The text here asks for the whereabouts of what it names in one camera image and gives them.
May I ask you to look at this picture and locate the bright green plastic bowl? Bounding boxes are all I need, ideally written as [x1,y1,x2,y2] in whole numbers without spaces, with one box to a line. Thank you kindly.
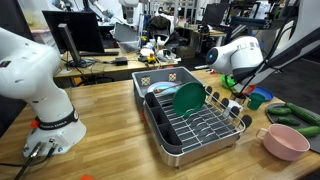
[220,73,237,90]

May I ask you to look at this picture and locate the silver metal jug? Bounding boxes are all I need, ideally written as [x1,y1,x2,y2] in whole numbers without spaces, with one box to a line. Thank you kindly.
[229,91,251,106]

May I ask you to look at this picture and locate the lavender plate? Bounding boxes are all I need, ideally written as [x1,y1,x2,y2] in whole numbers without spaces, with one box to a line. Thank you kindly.
[146,81,181,95]

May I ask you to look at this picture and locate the red utensil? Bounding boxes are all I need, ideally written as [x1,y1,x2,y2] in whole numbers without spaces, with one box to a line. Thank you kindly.
[153,83,184,94]

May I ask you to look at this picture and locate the gray plastic bin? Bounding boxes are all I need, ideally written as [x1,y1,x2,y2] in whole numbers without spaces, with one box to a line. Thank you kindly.
[131,66,204,109]

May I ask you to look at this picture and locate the green plastic plate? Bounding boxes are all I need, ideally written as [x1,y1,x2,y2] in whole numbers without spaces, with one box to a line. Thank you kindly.
[172,81,207,118]

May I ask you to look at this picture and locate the yellow toy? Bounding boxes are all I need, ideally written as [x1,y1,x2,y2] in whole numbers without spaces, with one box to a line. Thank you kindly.
[146,53,158,65]

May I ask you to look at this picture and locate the white round dish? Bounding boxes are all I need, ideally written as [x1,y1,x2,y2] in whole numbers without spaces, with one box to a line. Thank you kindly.
[139,47,154,57]

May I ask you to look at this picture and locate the black power adapter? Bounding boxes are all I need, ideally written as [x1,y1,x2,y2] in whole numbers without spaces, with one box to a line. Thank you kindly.
[114,57,129,66]

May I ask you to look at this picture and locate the clear plastic box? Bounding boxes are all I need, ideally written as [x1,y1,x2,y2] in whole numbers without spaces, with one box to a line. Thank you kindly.
[118,39,141,54]

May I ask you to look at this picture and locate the wooden office desk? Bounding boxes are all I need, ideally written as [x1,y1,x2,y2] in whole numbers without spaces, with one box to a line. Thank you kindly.
[53,48,183,80]

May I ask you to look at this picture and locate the black bag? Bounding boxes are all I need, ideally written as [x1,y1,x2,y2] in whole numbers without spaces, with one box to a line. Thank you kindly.
[146,14,172,34]

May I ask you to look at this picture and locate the gray laptop lid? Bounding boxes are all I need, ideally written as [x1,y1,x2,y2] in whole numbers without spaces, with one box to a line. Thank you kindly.
[113,22,140,43]

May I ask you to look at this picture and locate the black keyboard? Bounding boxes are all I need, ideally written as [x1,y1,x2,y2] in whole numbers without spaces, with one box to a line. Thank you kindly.
[78,50,120,57]

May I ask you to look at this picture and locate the silver and gray dish rack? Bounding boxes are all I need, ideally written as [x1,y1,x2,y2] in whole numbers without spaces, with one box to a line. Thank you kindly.
[143,85,253,168]

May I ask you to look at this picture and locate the white plastic cup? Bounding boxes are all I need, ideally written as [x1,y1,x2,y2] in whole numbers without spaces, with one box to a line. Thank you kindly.
[222,99,244,118]

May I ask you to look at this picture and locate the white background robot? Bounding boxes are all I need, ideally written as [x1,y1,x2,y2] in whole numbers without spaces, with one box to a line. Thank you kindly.
[118,0,141,25]

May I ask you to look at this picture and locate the black background monitor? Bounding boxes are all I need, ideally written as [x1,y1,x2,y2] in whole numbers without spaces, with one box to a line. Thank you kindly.
[201,3,231,28]

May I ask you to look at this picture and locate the dark green plastic cup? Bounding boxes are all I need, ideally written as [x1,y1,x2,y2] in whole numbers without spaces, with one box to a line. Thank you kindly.
[247,92,266,111]

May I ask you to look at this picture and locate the black computer monitor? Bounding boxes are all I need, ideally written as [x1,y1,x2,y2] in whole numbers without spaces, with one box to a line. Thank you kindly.
[42,10,105,54]

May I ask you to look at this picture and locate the black monitor stand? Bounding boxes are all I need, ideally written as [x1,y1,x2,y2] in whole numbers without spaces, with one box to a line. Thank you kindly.
[58,23,97,69]

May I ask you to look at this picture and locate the blue plastic plate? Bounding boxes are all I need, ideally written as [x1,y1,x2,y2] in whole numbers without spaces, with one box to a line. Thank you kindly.
[251,85,275,102]

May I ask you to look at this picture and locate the green cucumber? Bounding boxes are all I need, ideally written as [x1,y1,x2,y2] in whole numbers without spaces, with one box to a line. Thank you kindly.
[267,106,293,117]
[295,125,320,138]
[284,102,320,127]
[275,116,301,127]

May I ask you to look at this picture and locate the silver reflective panel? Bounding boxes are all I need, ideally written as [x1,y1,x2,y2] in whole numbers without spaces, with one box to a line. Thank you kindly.
[248,20,295,46]

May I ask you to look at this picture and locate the round gray tray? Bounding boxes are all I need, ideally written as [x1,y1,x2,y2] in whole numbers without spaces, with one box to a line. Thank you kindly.
[265,102,320,154]

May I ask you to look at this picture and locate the black extrusion camera stand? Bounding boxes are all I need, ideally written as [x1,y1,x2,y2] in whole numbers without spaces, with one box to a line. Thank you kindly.
[219,16,273,43]

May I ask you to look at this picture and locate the pink bowl with handle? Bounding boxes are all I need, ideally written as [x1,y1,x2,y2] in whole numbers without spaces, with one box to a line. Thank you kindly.
[255,123,311,162]

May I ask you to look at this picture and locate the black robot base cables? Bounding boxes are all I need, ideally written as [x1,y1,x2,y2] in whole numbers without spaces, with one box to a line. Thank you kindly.
[0,142,58,180]

